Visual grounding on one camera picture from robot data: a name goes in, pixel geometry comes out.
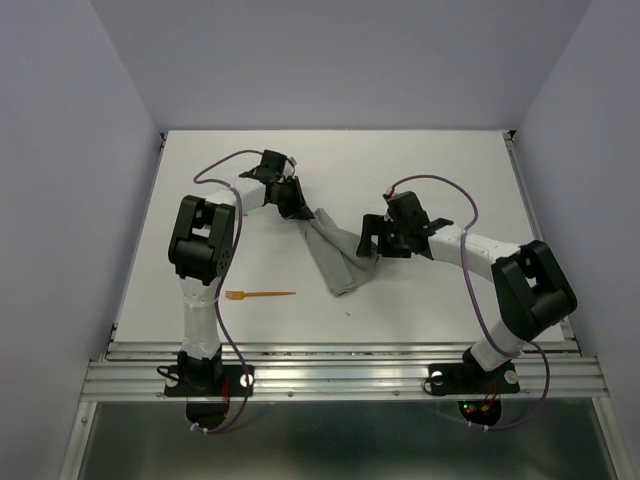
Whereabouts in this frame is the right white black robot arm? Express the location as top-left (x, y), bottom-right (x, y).
top-left (356, 191), bottom-right (578, 390)

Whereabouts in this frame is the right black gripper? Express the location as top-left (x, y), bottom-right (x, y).
top-left (354, 214), bottom-right (410, 257)

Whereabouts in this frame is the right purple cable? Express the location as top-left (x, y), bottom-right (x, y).
top-left (384, 174), bottom-right (554, 431)

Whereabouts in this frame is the orange plastic fork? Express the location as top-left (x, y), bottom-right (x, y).
top-left (224, 290), bottom-right (295, 301)

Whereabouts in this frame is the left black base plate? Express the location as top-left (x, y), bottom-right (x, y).
top-left (156, 364), bottom-right (254, 398)

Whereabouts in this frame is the grey cloth napkin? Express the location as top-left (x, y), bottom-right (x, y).
top-left (300, 208), bottom-right (378, 297)

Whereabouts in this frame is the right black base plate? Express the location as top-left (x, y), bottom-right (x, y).
top-left (422, 362), bottom-right (520, 397)

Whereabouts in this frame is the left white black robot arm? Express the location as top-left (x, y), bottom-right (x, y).
top-left (168, 149), bottom-right (314, 394)

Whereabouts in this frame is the aluminium rail frame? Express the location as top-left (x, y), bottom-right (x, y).
top-left (61, 130), bottom-right (635, 479)

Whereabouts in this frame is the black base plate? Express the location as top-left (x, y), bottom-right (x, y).
top-left (156, 364), bottom-right (254, 398)
top-left (422, 362), bottom-right (520, 397)

